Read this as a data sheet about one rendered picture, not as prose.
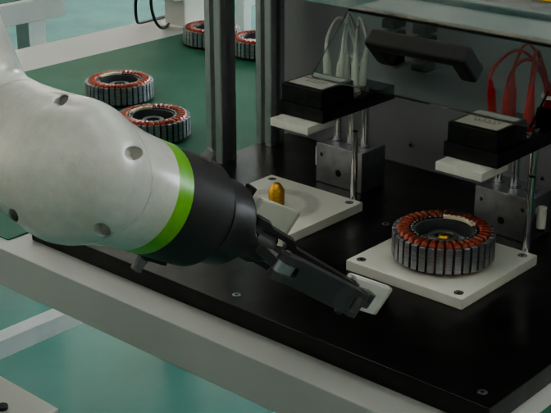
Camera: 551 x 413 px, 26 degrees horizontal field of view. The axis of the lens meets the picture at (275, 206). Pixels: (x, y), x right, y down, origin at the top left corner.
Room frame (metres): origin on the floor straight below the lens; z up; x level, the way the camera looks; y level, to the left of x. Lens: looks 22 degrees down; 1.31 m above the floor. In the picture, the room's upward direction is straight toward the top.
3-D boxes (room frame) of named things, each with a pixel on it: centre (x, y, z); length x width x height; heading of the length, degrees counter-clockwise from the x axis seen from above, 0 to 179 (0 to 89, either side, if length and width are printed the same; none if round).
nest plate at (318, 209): (1.36, 0.00, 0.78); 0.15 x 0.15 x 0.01; 48
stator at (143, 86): (1.92, 0.26, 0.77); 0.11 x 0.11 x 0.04
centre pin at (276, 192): (1.36, 0.00, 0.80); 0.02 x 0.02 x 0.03
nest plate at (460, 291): (1.19, -0.18, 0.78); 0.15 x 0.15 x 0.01; 48
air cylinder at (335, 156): (1.46, -0.10, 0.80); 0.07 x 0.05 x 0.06; 48
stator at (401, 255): (1.19, -0.18, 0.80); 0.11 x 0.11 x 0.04
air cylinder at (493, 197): (1.30, -0.28, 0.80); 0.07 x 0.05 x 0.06; 48
